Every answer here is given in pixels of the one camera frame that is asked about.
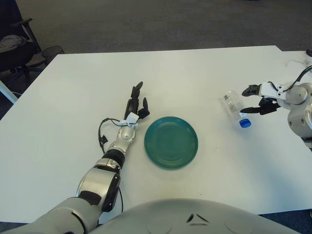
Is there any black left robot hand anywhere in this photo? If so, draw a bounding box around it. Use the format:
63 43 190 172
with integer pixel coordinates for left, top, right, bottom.
119 81 151 129

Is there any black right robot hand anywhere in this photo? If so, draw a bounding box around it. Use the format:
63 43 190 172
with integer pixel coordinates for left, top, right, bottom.
241 82 285 116

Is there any clear bottle with blue cap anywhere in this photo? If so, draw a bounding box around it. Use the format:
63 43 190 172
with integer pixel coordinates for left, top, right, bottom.
216 90 252 129

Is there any green ribbed plate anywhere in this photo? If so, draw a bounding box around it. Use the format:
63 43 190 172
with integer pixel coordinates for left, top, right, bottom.
144 116 199 171

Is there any black mesh wastebasket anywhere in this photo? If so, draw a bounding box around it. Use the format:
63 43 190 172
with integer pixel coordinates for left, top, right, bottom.
41 46 65 61

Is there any grey robot torso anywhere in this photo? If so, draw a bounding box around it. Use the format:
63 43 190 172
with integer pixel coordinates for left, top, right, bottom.
90 198 299 234

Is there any black office chair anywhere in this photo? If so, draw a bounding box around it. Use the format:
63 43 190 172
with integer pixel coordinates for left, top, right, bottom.
0 0 46 76

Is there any grey cloth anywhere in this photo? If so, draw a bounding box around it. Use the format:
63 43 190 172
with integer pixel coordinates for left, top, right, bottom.
0 35 26 48

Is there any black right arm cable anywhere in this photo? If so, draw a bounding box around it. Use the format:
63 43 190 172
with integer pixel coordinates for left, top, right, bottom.
269 64 312 94

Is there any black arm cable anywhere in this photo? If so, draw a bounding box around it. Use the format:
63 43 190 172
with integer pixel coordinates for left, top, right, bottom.
97 117 125 213
269 64 312 94

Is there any white cable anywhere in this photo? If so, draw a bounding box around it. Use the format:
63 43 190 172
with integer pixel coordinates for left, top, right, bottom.
286 57 307 68

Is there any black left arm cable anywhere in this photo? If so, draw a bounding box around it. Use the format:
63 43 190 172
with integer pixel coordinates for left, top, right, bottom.
97 117 125 213

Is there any white table frame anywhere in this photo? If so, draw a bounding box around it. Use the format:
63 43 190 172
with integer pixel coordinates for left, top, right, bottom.
0 79 12 104

